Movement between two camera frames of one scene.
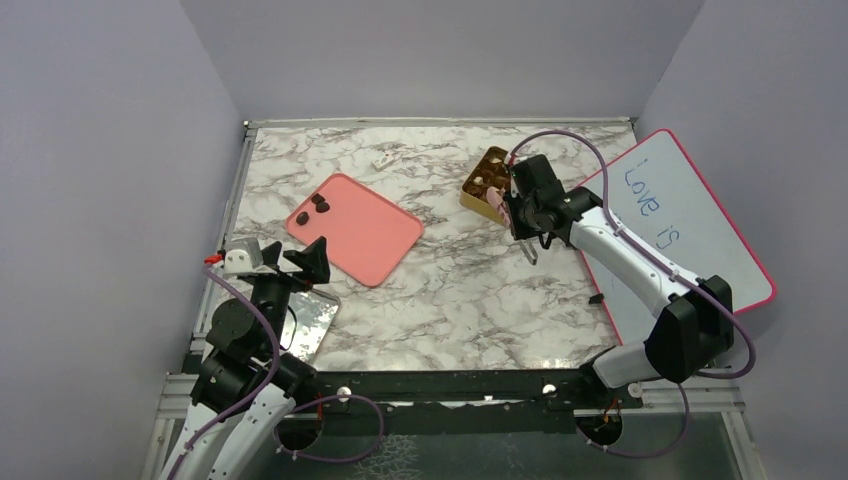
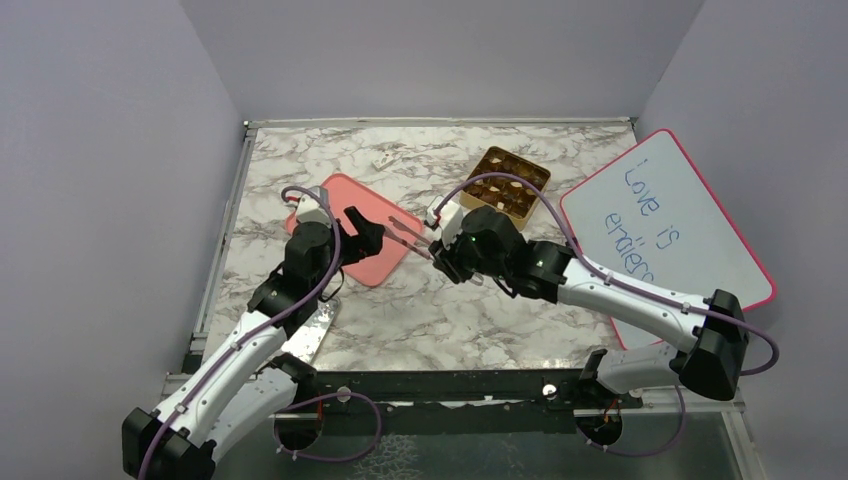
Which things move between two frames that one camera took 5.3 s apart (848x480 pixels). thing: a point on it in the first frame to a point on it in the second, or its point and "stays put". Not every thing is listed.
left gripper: [314, 262] to [366, 242]
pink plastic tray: [368, 236] stays put
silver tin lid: [309, 319] stays put
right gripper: [520, 230] to [445, 260]
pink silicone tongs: [498, 200] to [425, 246]
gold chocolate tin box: [491, 172] stays put
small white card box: [384, 161] stays put
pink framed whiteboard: [652, 185] stays put
